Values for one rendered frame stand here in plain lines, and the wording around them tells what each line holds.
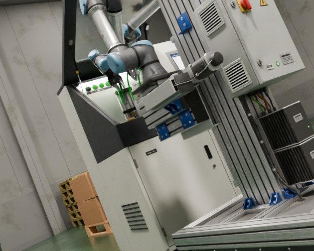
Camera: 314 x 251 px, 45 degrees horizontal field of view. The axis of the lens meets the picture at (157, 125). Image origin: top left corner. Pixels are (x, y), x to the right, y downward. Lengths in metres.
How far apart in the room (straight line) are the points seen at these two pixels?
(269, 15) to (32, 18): 9.18
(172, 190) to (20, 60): 7.96
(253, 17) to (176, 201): 1.29
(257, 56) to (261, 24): 0.19
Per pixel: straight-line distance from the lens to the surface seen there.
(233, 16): 1.75
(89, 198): 5.31
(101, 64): 2.40
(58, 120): 9.69
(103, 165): 2.86
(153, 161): 2.50
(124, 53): 2.04
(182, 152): 2.61
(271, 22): 1.93
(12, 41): 10.25
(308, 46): 12.13
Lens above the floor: 0.63
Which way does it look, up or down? 5 degrees up
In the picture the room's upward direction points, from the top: 23 degrees counter-clockwise
